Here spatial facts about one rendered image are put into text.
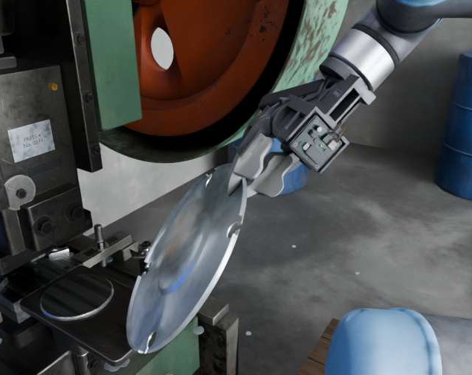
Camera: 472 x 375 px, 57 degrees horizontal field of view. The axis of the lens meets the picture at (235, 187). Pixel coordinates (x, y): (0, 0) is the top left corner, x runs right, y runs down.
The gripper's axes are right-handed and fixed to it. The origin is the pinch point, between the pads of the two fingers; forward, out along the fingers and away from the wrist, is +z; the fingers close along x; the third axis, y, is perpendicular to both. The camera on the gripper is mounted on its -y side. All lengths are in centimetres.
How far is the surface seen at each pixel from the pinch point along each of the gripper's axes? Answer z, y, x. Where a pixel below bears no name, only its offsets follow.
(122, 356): 30.7, -1.4, 5.9
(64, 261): 36.8, -30.3, -0.3
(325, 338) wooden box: 21, -33, 76
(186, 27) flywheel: -14.6, -42.0, -9.2
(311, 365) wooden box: 27, -25, 70
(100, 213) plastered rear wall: 80, -184, 53
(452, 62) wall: -151, -214, 191
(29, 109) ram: 13.1, -21.7, -23.6
